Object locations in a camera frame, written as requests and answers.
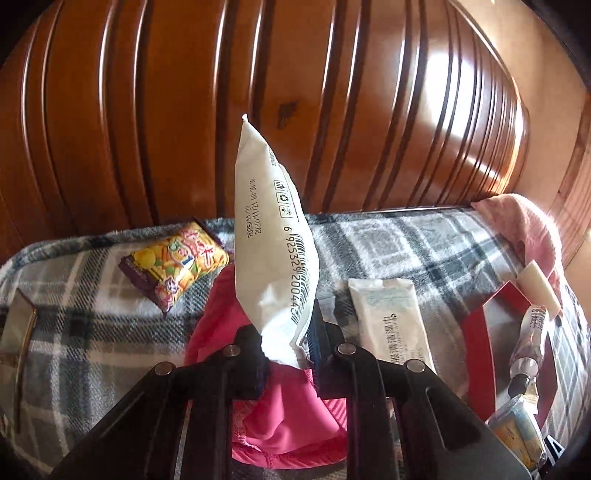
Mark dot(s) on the white barcode snack packet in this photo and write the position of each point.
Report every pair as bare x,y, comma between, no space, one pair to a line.
276,262

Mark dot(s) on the grey plaid bed blanket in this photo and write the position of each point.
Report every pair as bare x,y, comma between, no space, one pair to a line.
96,336

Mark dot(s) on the white patterned tube package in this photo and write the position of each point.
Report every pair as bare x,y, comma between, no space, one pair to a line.
528,355

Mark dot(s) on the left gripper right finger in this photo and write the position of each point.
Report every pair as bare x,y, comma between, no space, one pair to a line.
403,420

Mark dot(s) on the white wet wipes pack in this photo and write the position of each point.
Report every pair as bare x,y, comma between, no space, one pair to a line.
391,326

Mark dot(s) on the white tissue roll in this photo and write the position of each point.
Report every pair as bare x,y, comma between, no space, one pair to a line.
536,287

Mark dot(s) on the pink cloth garment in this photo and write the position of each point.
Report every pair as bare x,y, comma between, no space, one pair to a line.
289,427

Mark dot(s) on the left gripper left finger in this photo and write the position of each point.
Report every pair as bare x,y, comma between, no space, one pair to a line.
176,421

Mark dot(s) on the small yellow packet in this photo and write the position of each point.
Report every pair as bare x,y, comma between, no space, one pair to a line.
516,426

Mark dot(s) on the pink floral pillow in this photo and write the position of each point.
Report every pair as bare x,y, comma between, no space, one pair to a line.
531,232

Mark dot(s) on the wooden headboard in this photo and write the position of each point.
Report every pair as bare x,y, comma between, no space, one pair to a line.
127,114

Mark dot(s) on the yellow purple chips bag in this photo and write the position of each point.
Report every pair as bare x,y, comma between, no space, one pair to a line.
163,271

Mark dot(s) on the red storage box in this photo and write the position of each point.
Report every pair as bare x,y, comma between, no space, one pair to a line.
491,332

